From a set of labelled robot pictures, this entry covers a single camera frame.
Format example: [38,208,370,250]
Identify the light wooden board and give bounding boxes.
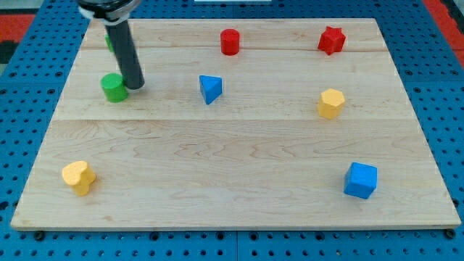
[11,18,461,231]

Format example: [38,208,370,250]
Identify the green block behind rod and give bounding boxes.
[104,34,114,52]

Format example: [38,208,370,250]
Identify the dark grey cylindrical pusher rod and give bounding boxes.
[105,20,145,90]

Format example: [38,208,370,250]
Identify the green cylinder block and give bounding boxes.
[100,73,128,103]

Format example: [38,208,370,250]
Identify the blue cube block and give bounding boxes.
[344,162,378,199]

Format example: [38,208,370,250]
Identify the yellow hexagon block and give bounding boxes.
[317,88,345,119]

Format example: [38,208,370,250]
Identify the yellow heart block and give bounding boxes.
[62,160,96,196]

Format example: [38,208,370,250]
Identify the blue triangle block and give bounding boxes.
[199,75,223,104]

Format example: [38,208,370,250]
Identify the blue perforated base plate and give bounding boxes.
[1,1,463,260]

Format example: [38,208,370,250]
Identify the red star block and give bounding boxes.
[318,26,346,55]

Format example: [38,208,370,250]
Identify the black robot arm flange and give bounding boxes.
[76,0,142,22]

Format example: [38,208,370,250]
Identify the red cylinder block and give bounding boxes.
[220,28,240,56]

